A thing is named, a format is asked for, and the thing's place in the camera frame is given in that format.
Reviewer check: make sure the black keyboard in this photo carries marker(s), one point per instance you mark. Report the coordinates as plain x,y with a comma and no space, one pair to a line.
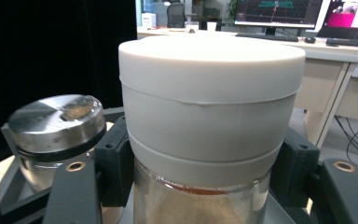
267,37
351,43

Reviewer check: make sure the black curtain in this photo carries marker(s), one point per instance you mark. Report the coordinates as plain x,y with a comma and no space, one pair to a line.
43,46

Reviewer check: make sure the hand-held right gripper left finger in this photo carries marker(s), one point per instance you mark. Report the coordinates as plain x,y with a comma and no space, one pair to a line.
115,161

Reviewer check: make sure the white-lidded glass spice jar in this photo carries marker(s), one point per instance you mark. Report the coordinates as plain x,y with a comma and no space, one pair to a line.
211,102

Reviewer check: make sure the monitor with dark graph screen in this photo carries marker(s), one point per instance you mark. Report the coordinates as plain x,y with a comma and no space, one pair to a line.
279,12

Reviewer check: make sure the white and blue box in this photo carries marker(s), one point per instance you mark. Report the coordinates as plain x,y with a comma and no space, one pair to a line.
148,20

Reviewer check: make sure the metal-lidded glass spice jar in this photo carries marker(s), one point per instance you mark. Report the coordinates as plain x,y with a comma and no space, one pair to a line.
56,124

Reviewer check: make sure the green potted plant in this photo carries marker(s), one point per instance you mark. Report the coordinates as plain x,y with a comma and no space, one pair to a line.
231,9

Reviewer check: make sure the black computer mouse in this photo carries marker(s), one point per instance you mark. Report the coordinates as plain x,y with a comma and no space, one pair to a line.
309,39

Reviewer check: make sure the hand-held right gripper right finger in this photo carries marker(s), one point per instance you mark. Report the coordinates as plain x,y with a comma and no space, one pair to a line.
295,165

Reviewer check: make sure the white paper cup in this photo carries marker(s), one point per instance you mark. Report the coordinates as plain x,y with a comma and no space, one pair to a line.
211,26

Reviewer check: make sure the monitor with pink screen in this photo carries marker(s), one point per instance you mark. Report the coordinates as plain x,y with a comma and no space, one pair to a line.
351,15

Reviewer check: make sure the dark office chair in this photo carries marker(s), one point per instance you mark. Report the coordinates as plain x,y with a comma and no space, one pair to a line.
176,15

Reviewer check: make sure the clear glass cup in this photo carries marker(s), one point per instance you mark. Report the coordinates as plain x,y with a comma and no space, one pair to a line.
192,26

